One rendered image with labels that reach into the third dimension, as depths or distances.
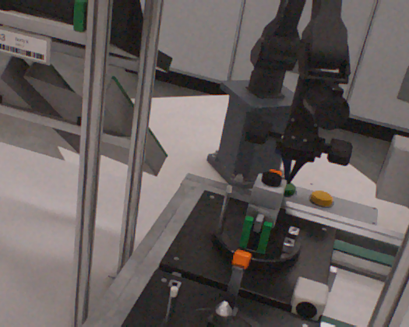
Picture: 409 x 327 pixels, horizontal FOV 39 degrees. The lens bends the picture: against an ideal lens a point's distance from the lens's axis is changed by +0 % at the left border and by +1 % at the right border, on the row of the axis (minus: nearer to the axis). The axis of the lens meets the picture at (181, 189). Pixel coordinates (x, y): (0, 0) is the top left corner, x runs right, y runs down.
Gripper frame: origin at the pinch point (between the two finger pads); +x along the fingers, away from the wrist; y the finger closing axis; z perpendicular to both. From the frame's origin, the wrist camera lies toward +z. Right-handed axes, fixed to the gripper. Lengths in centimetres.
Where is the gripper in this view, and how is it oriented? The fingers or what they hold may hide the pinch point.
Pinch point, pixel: (291, 167)
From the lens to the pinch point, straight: 109.3
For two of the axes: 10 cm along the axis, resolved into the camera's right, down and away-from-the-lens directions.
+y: 9.4, 2.7, -2.0
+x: -1.4, 8.6, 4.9
